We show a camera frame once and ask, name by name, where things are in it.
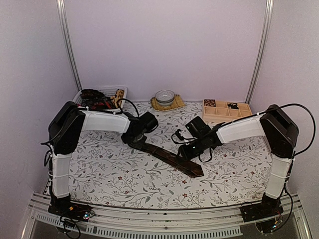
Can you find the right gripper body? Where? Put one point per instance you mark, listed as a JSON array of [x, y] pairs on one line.
[[199, 149]]

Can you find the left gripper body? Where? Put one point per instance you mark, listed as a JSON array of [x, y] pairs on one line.
[[130, 139]]

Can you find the brown green patterned tie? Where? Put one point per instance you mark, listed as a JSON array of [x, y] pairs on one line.
[[187, 167]]

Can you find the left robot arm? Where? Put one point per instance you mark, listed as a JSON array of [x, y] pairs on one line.
[[65, 131]]

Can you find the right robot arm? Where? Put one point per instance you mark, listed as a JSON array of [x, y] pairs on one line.
[[279, 133]]

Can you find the yellow spotted tie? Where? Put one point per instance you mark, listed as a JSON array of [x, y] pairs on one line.
[[117, 98]]

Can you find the floral tablecloth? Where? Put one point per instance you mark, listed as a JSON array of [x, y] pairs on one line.
[[89, 162]]

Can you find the wooden compartment box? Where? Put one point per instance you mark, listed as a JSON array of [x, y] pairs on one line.
[[221, 113]]

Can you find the white plastic basket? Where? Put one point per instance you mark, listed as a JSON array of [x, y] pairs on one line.
[[107, 91]]

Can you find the yellow woven mat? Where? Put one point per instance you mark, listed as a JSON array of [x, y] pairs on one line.
[[176, 103]]

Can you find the rolled dark patterned tie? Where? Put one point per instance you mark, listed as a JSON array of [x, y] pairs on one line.
[[209, 102]]

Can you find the dark red patterned tie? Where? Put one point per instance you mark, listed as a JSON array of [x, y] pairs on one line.
[[96, 100]]

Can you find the rolled black tie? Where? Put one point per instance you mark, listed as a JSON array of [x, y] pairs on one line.
[[232, 105]]

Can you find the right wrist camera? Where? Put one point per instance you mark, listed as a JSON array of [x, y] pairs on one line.
[[177, 134]]

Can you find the front metal rail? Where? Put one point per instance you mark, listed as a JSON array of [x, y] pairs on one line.
[[207, 223]]

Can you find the left metal frame post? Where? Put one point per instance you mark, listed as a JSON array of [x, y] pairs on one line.
[[67, 40]]

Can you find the metal frame post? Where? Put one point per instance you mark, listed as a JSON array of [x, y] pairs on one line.
[[67, 40], [262, 46]]

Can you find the right metal frame post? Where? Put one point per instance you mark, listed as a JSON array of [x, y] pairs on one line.
[[262, 46]]

